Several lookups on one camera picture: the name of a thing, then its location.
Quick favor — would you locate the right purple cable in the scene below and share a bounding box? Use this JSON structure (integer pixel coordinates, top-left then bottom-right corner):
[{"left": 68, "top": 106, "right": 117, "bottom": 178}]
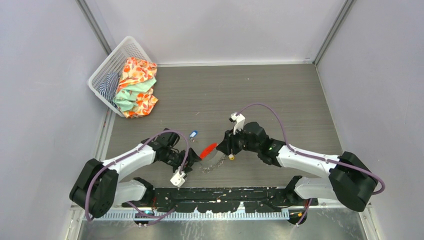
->
[{"left": 235, "top": 102, "right": 386, "bottom": 196}]

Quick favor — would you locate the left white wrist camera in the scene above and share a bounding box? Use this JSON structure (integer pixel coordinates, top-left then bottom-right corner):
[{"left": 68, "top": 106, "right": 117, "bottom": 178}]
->
[{"left": 170, "top": 169, "right": 187, "bottom": 188}]

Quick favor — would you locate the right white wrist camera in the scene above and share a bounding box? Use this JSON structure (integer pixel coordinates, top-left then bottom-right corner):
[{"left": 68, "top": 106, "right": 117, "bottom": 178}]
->
[{"left": 229, "top": 112, "right": 246, "bottom": 135}]

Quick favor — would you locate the red handled metal keyring holder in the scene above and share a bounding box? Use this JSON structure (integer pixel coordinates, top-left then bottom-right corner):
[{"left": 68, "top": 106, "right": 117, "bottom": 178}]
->
[{"left": 200, "top": 143, "right": 228, "bottom": 174}]

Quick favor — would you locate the blue tagged key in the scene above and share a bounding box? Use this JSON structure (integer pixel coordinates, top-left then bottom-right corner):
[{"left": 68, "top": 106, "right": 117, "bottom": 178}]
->
[{"left": 189, "top": 130, "right": 198, "bottom": 142}]

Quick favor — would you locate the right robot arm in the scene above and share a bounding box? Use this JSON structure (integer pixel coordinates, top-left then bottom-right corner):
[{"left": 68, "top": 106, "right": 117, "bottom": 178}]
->
[{"left": 216, "top": 122, "right": 378, "bottom": 212}]

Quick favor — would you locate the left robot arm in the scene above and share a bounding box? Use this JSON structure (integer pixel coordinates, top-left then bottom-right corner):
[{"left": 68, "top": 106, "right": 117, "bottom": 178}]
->
[{"left": 69, "top": 128, "right": 202, "bottom": 222}]

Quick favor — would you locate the orange floral cloth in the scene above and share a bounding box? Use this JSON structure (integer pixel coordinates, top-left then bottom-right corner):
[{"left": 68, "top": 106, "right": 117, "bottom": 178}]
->
[{"left": 116, "top": 57, "right": 158, "bottom": 119}]

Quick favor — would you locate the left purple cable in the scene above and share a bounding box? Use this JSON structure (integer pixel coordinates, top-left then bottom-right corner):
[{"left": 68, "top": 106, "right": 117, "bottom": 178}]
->
[{"left": 84, "top": 129, "right": 190, "bottom": 222}]

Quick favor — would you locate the blue striped cloth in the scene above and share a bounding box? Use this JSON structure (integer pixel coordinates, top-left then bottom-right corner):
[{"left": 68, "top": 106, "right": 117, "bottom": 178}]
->
[{"left": 98, "top": 72, "right": 120, "bottom": 108}]

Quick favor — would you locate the purple cable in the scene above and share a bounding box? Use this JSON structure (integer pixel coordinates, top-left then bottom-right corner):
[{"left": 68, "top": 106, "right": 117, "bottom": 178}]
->
[
  {"left": 84, "top": 129, "right": 190, "bottom": 222},
  {"left": 235, "top": 102, "right": 386, "bottom": 196}
]

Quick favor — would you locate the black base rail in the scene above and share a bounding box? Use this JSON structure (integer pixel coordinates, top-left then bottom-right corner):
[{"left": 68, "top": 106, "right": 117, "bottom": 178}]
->
[{"left": 131, "top": 186, "right": 308, "bottom": 213}]

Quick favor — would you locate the mint green cloth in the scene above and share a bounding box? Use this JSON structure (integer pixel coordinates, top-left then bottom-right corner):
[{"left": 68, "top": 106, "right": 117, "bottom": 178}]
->
[{"left": 112, "top": 77, "right": 158, "bottom": 112}]

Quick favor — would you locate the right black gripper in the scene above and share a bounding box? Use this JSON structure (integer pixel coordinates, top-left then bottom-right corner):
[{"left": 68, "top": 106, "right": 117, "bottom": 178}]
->
[{"left": 216, "top": 125, "right": 261, "bottom": 156}]

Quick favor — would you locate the white plastic basket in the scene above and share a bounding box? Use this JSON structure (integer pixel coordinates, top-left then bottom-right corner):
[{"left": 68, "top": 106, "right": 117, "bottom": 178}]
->
[{"left": 87, "top": 35, "right": 152, "bottom": 117}]

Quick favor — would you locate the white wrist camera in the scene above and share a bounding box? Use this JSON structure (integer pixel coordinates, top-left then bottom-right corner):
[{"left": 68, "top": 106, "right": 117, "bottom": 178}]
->
[
  {"left": 170, "top": 169, "right": 187, "bottom": 188},
  {"left": 229, "top": 112, "right": 246, "bottom": 135}
]

